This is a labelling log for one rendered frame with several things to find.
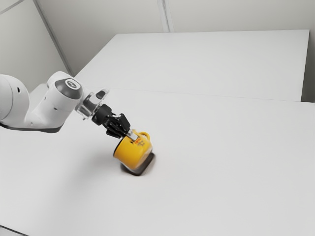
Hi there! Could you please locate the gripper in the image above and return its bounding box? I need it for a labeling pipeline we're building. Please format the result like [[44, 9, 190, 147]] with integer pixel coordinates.
[[91, 104, 139, 144]]

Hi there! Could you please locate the yellow mug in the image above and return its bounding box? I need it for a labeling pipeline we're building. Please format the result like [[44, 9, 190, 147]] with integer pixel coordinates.
[[113, 131, 154, 173]]

